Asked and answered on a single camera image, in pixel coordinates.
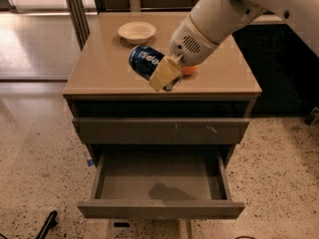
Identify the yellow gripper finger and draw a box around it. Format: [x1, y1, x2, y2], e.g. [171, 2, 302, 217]
[149, 55, 182, 92]

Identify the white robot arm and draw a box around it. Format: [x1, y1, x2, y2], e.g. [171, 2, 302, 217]
[149, 0, 319, 91]

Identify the grey drawer cabinet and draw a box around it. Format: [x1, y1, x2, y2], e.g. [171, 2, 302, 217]
[62, 11, 263, 239]

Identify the blue pepsi can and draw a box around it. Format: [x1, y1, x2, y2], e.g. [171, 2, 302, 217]
[128, 45, 183, 93]

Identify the blue tape piece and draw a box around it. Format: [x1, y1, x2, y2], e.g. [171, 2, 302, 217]
[87, 159, 95, 166]

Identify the orange fruit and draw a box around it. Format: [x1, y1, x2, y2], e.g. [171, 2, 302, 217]
[182, 66, 198, 76]

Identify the open middle drawer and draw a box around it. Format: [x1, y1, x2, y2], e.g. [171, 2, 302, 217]
[78, 153, 245, 220]

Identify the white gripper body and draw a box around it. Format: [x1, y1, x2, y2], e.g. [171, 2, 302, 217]
[168, 15, 218, 67]

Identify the closed top drawer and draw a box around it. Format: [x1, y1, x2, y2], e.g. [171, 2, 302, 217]
[73, 118, 249, 144]

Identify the white bowl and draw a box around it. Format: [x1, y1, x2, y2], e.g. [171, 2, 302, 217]
[118, 22, 157, 45]

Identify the black object on floor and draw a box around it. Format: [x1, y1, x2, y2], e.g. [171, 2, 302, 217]
[36, 210, 58, 239]

